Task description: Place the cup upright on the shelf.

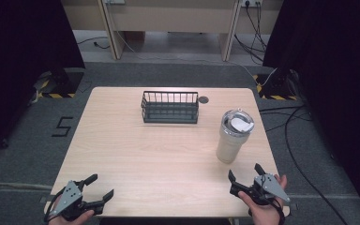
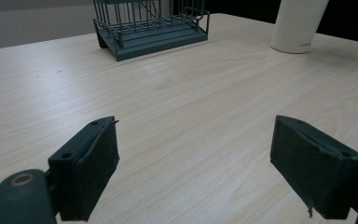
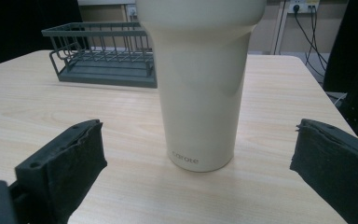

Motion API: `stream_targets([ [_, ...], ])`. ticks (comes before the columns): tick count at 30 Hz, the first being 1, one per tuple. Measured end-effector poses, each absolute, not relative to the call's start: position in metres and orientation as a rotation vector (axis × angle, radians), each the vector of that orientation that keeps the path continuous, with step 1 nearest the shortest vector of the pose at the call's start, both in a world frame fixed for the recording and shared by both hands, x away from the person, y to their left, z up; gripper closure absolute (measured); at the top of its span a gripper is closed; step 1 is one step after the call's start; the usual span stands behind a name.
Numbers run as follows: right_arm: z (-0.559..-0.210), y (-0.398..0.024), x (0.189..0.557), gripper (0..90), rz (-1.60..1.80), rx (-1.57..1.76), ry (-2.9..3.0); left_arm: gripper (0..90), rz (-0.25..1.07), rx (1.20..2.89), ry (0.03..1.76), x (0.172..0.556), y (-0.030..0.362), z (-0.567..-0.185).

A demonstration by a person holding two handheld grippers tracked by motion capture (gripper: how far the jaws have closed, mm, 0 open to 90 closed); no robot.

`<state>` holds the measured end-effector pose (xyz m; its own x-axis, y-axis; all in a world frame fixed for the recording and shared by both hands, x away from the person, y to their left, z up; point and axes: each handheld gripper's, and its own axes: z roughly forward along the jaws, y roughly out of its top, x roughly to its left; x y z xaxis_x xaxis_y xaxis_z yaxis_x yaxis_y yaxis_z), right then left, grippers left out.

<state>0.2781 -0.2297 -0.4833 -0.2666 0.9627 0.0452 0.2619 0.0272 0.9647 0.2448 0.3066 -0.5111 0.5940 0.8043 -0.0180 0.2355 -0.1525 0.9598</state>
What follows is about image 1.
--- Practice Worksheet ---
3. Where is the stand base with hazard tape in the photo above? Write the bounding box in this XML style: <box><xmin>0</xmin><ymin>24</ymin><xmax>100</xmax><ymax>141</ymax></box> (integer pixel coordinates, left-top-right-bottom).
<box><xmin>252</xmin><ymin>68</ymin><xmax>300</xmax><ymax>101</ymax></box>
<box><xmin>32</xmin><ymin>67</ymin><xmax>86</xmax><ymax>99</ymax></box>

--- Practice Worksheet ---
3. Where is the long black floor cable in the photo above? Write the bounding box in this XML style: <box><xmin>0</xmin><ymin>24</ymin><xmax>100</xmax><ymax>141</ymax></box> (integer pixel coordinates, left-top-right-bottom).
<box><xmin>283</xmin><ymin>105</ymin><xmax>351</xmax><ymax>225</ymax></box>

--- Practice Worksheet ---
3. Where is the person's left hand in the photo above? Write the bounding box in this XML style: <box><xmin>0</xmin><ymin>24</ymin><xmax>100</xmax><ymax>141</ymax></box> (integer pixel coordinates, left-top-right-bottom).
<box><xmin>48</xmin><ymin>210</ymin><xmax>96</xmax><ymax>225</ymax></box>

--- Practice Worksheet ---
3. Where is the light wooden desk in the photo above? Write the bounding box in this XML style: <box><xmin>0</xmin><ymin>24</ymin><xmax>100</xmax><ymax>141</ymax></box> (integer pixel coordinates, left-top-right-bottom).
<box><xmin>60</xmin><ymin>0</ymin><xmax>285</xmax><ymax>63</ymax></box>

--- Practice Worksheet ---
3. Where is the cream tumbler with clear lid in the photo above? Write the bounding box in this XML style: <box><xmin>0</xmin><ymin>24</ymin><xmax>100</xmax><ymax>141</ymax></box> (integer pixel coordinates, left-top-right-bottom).
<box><xmin>215</xmin><ymin>107</ymin><xmax>256</xmax><ymax>165</ymax></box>

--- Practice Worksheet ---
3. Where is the black floor cable with plug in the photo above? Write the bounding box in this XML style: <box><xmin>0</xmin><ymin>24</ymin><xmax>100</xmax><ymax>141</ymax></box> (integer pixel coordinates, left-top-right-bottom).
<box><xmin>76</xmin><ymin>36</ymin><xmax>112</xmax><ymax>51</ymax></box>

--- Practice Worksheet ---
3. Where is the black curtain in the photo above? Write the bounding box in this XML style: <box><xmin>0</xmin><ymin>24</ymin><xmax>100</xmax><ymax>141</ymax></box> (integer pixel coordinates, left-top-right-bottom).
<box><xmin>0</xmin><ymin>0</ymin><xmax>86</xmax><ymax>158</ymax></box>
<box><xmin>262</xmin><ymin>0</ymin><xmax>360</xmax><ymax>218</ymax></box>

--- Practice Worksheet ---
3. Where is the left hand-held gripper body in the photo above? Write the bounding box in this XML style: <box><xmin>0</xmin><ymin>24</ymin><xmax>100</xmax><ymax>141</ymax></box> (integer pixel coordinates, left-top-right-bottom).
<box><xmin>53</xmin><ymin>180</ymin><xmax>105</xmax><ymax>221</ymax></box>

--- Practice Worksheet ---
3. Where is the black wire basket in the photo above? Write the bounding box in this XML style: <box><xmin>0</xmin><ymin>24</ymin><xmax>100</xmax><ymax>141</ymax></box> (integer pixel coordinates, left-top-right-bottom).
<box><xmin>141</xmin><ymin>90</ymin><xmax>200</xmax><ymax>125</ymax></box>

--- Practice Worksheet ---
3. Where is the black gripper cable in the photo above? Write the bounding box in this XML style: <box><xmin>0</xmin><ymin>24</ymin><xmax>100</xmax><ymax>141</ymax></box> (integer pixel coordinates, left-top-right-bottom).
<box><xmin>43</xmin><ymin>188</ymin><xmax>65</xmax><ymax>224</ymax></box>
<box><xmin>247</xmin><ymin>196</ymin><xmax>286</xmax><ymax>225</ymax></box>

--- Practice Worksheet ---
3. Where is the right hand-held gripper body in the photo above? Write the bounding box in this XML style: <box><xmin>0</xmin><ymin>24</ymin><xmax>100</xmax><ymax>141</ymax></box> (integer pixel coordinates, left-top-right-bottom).
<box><xmin>230</xmin><ymin>173</ymin><xmax>292</xmax><ymax>206</ymax></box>

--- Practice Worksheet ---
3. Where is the bundle of black hanging cables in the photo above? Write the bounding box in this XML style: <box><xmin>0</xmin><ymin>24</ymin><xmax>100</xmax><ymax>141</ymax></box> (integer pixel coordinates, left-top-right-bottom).
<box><xmin>233</xmin><ymin>0</ymin><xmax>269</xmax><ymax>66</ymax></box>

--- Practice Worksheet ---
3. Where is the person's right hand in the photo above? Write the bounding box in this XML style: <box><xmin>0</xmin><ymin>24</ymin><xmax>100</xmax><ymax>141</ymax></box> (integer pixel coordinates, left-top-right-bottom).
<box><xmin>237</xmin><ymin>173</ymin><xmax>291</xmax><ymax>225</ymax></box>

